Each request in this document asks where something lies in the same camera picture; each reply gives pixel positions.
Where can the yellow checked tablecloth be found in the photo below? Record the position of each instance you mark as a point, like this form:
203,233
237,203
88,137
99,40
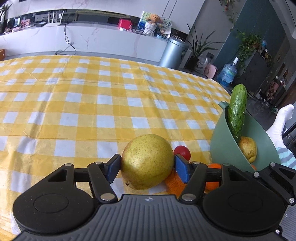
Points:
79,110

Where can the teddy bear toy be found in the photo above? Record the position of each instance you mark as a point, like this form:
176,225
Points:
151,24

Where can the pink piggy bank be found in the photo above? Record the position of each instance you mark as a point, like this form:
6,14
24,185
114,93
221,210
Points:
210,71

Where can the blue water bottle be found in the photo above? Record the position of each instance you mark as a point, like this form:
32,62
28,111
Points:
227,74

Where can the green cucumber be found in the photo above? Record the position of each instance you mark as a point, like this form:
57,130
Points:
236,111

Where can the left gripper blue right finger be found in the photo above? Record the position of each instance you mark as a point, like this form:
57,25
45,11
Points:
193,174

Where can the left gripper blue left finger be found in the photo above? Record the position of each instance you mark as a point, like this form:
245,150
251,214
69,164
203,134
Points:
101,175

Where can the white wifi router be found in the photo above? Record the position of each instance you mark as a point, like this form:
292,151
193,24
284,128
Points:
54,19

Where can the orange tangerine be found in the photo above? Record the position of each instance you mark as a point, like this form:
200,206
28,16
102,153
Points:
212,178
174,184

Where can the red tomato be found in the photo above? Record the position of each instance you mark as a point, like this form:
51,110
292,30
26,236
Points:
183,151

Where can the yellow pear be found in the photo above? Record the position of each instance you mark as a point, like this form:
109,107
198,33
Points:
146,161

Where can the potted green plant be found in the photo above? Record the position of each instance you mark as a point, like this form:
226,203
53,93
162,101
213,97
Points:
198,46

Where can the white TV cabinet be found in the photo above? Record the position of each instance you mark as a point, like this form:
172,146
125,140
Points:
82,37

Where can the red box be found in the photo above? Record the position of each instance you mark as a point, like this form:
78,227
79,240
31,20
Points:
125,24

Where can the grey metal trash bin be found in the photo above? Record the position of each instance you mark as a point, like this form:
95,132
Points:
174,53

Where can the orange tangerine on table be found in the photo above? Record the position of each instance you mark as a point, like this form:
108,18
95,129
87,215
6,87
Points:
212,178

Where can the green colander bowl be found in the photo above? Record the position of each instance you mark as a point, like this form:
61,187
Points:
224,149

